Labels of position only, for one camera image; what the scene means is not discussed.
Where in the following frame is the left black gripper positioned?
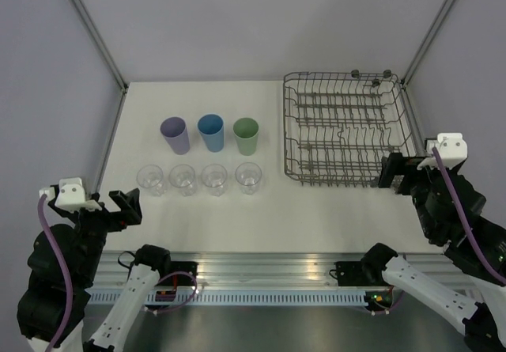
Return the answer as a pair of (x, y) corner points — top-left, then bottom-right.
(51, 186), (142, 281)

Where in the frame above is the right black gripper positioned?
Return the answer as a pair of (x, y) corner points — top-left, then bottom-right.
(377, 150), (460, 238)

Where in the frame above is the purple plastic cup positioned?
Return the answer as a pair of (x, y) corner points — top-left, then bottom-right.
(160, 116), (190, 155)

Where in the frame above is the blue plastic cup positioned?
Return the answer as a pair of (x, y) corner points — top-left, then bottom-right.
(197, 114), (224, 153)

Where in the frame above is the green plastic cup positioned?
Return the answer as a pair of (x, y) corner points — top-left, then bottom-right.
(233, 118), (259, 156)

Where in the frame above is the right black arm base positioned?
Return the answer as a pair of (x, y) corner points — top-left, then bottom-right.
(334, 261), (374, 287)

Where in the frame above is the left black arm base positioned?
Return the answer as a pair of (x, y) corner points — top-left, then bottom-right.
(157, 261), (198, 287)

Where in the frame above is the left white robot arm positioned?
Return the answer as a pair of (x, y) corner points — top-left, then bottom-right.
(17, 186), (172, 351)

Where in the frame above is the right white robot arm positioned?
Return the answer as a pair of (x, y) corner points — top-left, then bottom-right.
(361, 153), (505, 351)

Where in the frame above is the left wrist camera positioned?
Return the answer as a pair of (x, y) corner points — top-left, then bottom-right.
(39, 177), (101, 213)

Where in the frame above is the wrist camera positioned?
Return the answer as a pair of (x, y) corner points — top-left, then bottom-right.
(417, 132), (468, 170)
(39, 177), (101, 213)

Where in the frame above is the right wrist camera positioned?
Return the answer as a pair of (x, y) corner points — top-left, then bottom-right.
(417, 132), (468, 170)

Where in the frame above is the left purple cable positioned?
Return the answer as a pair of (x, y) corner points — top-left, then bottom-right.
(37, 193), (74, 349)

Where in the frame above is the grey wire dish rack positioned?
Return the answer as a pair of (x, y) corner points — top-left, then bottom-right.
(282, 70), (419, 187)

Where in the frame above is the white slotted cable duct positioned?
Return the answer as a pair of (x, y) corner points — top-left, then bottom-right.
(85, 290), (367, 306)

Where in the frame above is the aluminium mounting rail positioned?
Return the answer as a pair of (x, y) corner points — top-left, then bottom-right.
(93, 252), (474, 290)

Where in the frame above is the right aluminium frame post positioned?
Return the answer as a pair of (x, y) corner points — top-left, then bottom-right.
(401, 0), (458, 86)

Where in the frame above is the aluminium frame post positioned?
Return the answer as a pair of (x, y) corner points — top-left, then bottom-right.
(401, 0), (458, 86)
(55, 0), (130, 92)

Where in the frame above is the left aluminium frame post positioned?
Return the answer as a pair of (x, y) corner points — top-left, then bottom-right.
(55, 0), (130, 92)

